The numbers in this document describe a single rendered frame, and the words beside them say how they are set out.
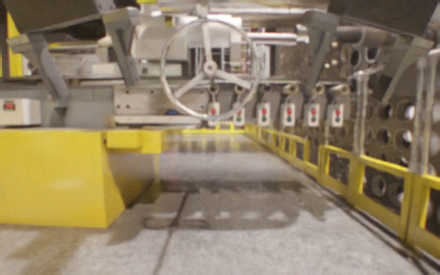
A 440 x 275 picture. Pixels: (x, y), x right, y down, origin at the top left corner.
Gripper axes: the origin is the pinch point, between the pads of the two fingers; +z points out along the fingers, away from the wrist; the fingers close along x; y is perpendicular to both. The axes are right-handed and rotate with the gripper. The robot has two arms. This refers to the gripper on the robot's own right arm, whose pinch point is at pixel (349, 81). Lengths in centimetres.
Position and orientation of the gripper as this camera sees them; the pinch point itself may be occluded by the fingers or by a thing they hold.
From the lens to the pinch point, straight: 40.6
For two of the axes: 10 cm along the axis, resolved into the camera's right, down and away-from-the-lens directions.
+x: 9.8, 1.2, 1.5
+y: 0.7, 4.9, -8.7
